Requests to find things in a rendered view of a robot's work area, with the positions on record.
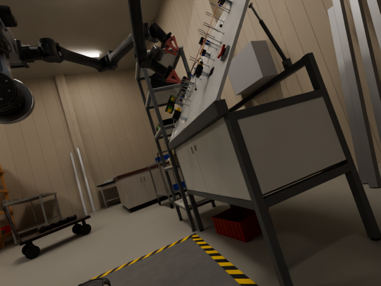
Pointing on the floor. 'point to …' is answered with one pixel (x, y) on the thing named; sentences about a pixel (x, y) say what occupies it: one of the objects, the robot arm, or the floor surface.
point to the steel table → (32, 210)
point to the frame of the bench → (282, 276)
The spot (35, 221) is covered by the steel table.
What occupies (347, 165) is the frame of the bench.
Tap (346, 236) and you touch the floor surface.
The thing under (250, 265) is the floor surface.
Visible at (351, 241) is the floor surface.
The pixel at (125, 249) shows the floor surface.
